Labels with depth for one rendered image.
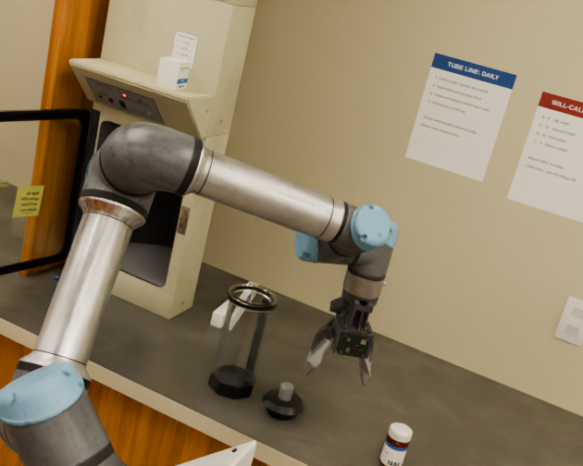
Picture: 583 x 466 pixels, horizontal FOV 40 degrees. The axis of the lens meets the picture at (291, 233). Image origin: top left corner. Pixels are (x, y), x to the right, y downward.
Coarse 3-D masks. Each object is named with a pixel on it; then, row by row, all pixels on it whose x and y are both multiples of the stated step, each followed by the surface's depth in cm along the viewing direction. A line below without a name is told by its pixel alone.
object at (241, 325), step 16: (240, 288) 171; (256, 288) 172; (256, 304) 164; (272, 304) 166; (240, 320) 166; (256, 320) 166; (224, 336) 169; (240, 336) 167; (256, 336) 167; (224, 352) 169; (240, 352) 168; (256, 352) 170; (224, 368) 170; (240, 368) 169; (256, 368) 173; (240, 384) 171
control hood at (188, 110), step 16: (80, 64) 180; (96, 64) 182; (112, 64) 187; (80, 80) 186; (112, 80) 178; (128, 80) 176; (144, 80) 177; (160, 96) 174; (176, 96) 172; (192, 96) 173; (208, 96) 179; (128, 112) 188; (160, 112) 180; (176, 112) 177; (192, 112) 174; (208, 112) 181; (176, 128) 183; (192, 128) 179
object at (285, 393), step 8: (288, 384) 169; (272, 392) 171; (280, 392) 168; (288, 392) 168; (264, 400) 168; (272, 400) 167; (280, 400) 168; (288, 400) 169; (296, 400) 170; (272, 408) 166; (280, 408) 166; (288, 408) 166; (296, 408) 167; (272, 416) 168; (280, 416) 167; (288, 416) 167
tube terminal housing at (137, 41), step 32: (128, 0) 185; (160, 0) 181; (192, 0) 178; (128, 32) 186; (160, 32) 183; (192, 32) 180; (224, 32) 176; (128, 64) 188; (224, 64) 180; (224, 96) 185; (224, 128) 190; (192, 224) 193; (192, 256) 199; (128, 288) 202; (160, 288) 198; (192, 288) 205
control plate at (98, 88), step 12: (96, 84) 183; (108, 84) 180; (96, 96) 188; (108, 96) 185; (120, 96) 182; (132, 96) 180; (144, 96) 177; (120, 108) 187; (132, 108) 185; (144, 108) 182; (156, 108) 179; (156, 120) 184
